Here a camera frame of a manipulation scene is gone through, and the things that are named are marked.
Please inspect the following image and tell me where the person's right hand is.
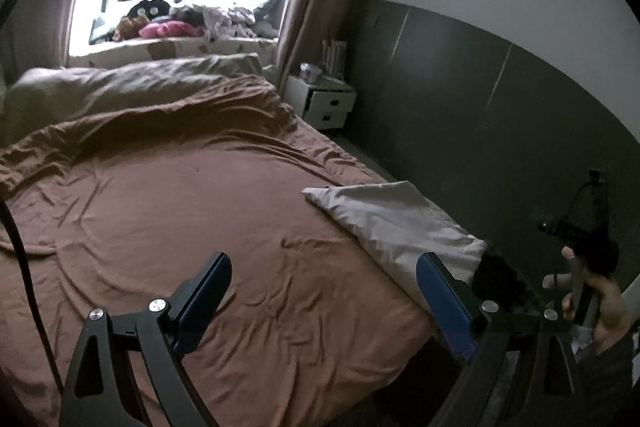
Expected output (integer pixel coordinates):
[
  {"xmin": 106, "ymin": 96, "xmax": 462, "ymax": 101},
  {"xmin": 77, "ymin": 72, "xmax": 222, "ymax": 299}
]
[{"xmin": 545, "ymin": 247, "xmax": 631, "ymax": 349}]

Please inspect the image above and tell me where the bed with brown sheet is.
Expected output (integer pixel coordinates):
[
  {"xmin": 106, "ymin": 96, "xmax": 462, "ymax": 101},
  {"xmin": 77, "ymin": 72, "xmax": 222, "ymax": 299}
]
[{"xmin": 0, "ymin": 72, "xmax": 481, "ymax": 427}]

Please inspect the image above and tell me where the beige duvet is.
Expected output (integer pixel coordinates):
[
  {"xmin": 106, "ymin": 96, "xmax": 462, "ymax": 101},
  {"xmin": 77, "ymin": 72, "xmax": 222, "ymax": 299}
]
[{"xmin": 5, "ymin": 53, "xmax": 281, "ymax": 142}]

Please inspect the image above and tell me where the black cable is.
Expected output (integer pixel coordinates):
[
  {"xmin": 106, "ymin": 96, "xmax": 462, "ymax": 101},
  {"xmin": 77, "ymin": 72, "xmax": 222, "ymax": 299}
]
[
  {"xmin": 0, "ymin": 197, "xmax": 66, "ymax": 393},
  {"xmin": 567, "ymin": 167, "xmax": 611, "ymax": 233}
]

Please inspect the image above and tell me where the row of books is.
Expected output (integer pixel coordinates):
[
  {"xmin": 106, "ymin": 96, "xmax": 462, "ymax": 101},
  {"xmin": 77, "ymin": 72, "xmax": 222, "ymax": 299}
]
[{"xmin": 321, "ymin": 39, "xmax": 348, "ymax": 82}]

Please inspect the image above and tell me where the white nightstand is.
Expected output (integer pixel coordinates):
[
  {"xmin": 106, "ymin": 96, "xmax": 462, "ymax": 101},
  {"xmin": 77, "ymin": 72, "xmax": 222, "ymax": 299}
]
[{"xmin": 284, "ymin": 74, "xmax": 358, "ymax": 131}]

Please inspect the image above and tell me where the person's right forearm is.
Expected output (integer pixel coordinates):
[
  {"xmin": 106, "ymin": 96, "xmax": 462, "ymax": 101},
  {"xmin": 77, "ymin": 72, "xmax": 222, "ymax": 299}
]
[{"xmin": 575, "ymin": 317, "xmax": 640, "ymax": 427}]

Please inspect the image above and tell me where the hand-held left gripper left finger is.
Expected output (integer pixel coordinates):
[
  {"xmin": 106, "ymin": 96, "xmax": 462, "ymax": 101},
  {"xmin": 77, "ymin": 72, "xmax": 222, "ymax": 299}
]
[{"xmin": 59, "ymin": 251, "xmax": 232, "ymax": 427}]

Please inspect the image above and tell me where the printed window seat cushion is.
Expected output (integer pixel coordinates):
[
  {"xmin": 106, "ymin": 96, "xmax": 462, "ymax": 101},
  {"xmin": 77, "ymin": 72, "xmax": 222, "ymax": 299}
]
[{"xmin": 67, "ymin": 36, "xmax": 280, "ymax": 70}]

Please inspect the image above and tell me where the dark grey cushion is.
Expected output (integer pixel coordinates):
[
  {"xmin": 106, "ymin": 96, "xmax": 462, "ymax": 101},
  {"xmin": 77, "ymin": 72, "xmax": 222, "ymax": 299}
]
[{"xmin": 255, "ymin": 0, "xmax": 287, "ymax": 38}]

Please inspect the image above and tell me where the brown plush toy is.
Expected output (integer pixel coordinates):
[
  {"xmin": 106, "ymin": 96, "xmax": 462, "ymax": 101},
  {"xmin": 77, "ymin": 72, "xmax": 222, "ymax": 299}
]
[{"xmin": 112, "ymin": 16, "xmax": 146, "ymax": 42}]

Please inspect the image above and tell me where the black plush toy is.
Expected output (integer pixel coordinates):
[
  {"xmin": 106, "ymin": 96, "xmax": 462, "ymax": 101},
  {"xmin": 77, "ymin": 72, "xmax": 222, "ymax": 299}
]
[{"xmin": 126, "ymin": 0, "xmax": 170, "ymax": 20}]

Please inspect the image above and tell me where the pile of clothes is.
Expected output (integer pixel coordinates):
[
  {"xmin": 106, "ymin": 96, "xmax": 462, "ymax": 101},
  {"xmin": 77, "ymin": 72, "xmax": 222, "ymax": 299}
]
[{"xmin": 172, "ymin": 4, "xmax": 261, "ymax": 40}]

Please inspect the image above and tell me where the white jacket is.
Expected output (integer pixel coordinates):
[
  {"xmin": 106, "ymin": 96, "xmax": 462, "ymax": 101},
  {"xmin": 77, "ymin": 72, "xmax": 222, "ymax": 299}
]
[{"xmin": 301, "ymin": 181, "xmax": 488, "ymax": 308}]

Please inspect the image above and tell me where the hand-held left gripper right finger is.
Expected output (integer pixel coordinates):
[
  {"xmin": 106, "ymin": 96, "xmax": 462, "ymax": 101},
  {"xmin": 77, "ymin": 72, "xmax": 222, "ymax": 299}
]
[{"xmin": 416, "ymin": 252, "xmax": 586, "ymax": 427}]

